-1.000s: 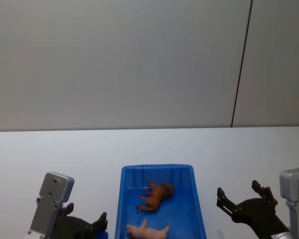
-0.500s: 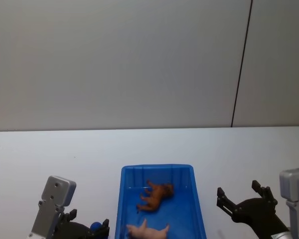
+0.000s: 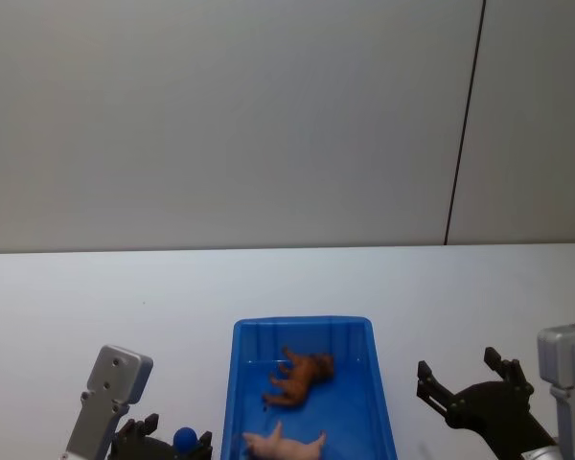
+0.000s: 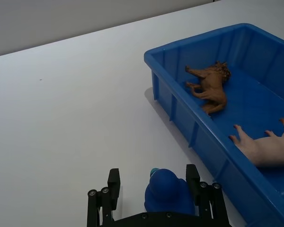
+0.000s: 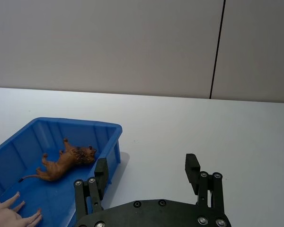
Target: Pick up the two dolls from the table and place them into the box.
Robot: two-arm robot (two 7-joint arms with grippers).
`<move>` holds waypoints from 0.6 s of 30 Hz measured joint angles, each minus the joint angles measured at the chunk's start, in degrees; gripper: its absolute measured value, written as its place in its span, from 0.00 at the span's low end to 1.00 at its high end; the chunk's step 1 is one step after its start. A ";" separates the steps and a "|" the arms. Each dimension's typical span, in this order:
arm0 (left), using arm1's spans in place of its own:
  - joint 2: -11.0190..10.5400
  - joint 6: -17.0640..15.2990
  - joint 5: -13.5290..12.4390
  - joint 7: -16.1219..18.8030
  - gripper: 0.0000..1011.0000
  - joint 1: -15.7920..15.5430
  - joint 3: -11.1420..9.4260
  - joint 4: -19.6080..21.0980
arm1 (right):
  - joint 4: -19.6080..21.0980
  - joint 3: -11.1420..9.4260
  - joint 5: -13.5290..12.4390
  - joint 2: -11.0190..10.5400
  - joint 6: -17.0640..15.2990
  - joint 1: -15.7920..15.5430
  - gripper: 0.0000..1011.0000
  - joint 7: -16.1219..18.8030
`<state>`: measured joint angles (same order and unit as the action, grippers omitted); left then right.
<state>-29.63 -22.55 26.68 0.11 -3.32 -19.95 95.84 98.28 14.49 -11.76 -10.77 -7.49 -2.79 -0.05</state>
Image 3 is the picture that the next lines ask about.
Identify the brown toy animal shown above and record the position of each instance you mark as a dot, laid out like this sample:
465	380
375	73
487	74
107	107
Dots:
301	378

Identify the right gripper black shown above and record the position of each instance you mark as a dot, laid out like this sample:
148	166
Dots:
496	412

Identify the blue plastic tray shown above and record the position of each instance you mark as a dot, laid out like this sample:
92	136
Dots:
350	412

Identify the small blue ball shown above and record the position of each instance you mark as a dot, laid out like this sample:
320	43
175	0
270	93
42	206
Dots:
184	437

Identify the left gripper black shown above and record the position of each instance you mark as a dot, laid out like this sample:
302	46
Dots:
148	450

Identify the pink toy pig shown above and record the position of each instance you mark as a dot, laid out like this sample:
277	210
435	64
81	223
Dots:
287	448

